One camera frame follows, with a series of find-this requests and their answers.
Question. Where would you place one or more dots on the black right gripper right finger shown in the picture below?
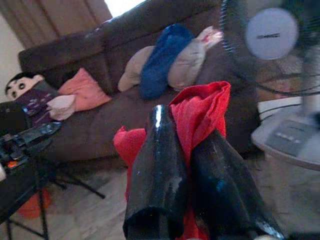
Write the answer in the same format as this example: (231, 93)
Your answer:
(225, 190)

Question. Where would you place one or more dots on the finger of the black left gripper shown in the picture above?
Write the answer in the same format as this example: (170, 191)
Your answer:
(43, 131)

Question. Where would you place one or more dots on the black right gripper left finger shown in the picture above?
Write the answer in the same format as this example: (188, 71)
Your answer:
(157, 162)

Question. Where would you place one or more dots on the red pillow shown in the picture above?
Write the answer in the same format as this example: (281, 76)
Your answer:
(200, 110)

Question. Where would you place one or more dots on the brown fabric sofa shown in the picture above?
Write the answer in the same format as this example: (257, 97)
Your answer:
(100, 130)

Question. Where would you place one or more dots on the salmon pink plain pillow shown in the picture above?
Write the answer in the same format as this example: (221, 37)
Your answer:
(85, 90)

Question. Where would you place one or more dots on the blue pillow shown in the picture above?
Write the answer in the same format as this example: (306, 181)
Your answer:
(160, 65)

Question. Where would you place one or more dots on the beige pillow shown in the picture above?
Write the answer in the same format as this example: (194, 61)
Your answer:
(187, 62)

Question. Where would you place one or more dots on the white small cushion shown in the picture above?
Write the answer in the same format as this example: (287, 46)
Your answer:
(61, 106)

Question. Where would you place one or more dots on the cartoon boy plush doll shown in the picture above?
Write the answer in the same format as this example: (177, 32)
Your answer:
(22, 85)

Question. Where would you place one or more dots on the black tripod stand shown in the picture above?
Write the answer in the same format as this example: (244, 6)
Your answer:
(41, 200)

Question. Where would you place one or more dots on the orange item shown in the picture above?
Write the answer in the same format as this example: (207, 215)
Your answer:
(30, 208)

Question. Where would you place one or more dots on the beige curtain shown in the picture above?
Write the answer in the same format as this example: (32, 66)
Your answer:
(50, 17)

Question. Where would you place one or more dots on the grey standing fan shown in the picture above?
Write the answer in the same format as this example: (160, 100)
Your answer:
(271, 32)

